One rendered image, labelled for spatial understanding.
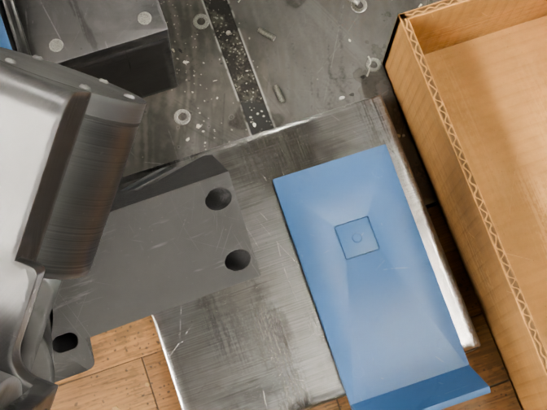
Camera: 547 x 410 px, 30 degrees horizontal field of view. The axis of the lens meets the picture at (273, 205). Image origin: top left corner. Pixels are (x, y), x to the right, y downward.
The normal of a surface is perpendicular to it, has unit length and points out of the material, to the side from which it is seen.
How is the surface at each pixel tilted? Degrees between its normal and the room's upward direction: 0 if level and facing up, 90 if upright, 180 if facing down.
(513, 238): 0
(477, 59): 0
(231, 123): 0
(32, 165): 23
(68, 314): 31
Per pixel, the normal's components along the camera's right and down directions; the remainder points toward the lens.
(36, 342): 0.24, 0.23
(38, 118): -0.11, 0.11
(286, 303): 0.03, -0.25
